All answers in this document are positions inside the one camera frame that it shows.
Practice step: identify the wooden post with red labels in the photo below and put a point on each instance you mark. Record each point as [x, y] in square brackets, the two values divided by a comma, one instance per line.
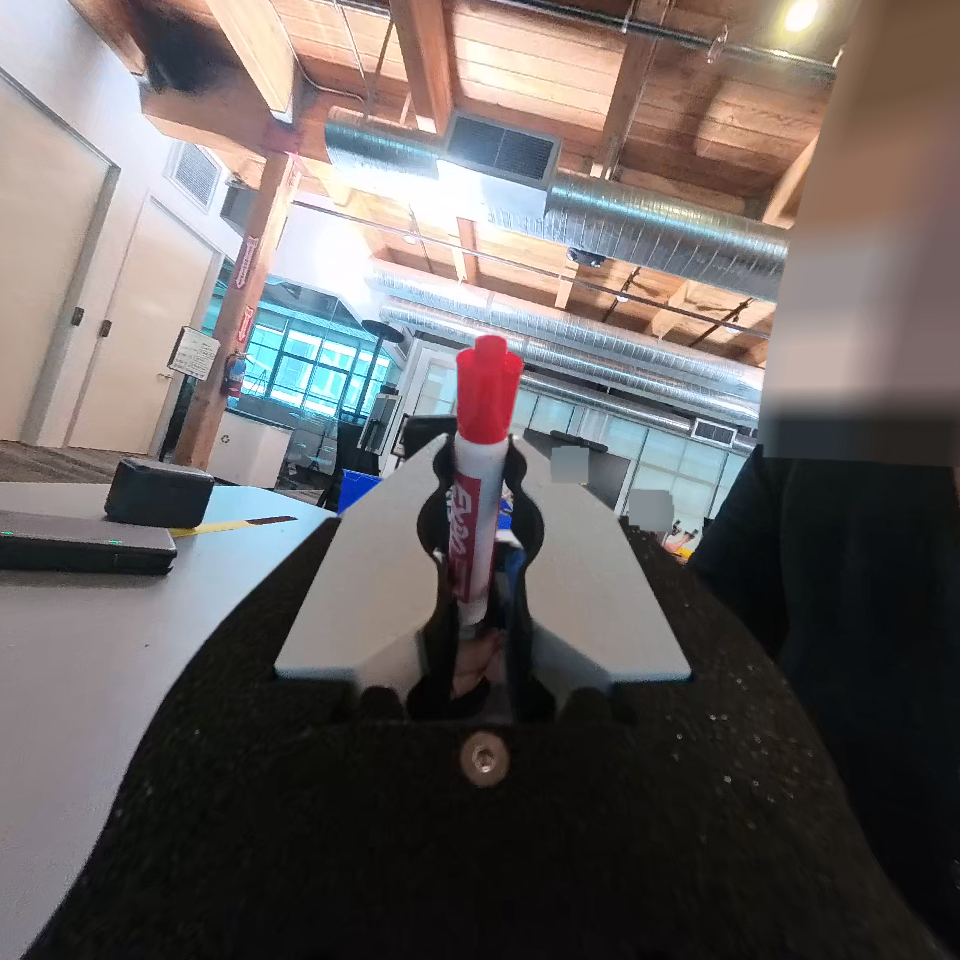
[210, 420]

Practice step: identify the white paper sign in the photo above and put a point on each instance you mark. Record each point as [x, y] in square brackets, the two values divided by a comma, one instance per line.
[193, 352]

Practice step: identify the round ceiling lamp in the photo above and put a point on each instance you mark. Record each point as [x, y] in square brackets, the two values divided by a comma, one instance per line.
[801, 15]

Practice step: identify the grey wall vent grille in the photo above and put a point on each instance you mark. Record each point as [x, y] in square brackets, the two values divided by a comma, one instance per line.
[195, 174]

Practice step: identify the red fire extinguisher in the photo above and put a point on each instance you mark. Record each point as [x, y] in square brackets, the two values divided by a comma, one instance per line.
[235, 379]

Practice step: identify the white wall vent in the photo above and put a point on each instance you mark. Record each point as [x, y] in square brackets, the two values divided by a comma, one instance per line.
[712, 429]

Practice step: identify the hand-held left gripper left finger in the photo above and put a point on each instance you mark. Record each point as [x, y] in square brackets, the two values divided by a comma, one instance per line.
[360, 592]

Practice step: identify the red whiteboard marker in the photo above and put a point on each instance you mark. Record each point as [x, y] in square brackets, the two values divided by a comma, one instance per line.
[486, 405]

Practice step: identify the small black box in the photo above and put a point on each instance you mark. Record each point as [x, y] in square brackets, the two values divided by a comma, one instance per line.
[157, 495]

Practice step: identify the beige door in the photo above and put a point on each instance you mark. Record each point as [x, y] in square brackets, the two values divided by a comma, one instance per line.
[52, 262]
[150, 337]

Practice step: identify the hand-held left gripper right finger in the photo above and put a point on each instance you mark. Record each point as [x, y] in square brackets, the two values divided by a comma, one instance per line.
[592, 592]

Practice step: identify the silver ventilation duct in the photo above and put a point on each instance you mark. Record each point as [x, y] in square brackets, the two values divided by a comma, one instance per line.
[660, 225]
[562, 330]

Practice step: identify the black floor lamp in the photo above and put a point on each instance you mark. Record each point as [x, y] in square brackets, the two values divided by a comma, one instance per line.
[382, 328]

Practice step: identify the yellow tape strip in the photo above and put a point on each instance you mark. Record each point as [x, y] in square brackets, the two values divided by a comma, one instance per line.
[202, 529]

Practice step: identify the dark grey power bank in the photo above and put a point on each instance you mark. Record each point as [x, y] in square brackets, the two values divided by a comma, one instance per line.
[75, 544]

